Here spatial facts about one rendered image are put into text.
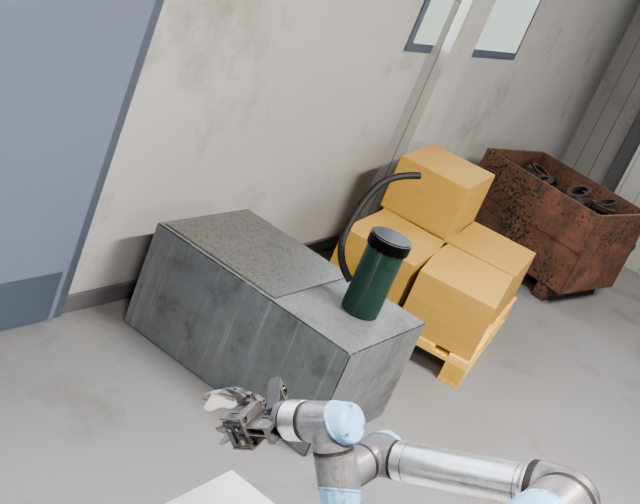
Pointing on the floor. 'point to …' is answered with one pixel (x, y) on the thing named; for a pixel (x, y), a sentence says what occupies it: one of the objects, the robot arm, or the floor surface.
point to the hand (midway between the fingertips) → (215, 410)
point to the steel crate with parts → (559, 221)
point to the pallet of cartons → (446, 257)
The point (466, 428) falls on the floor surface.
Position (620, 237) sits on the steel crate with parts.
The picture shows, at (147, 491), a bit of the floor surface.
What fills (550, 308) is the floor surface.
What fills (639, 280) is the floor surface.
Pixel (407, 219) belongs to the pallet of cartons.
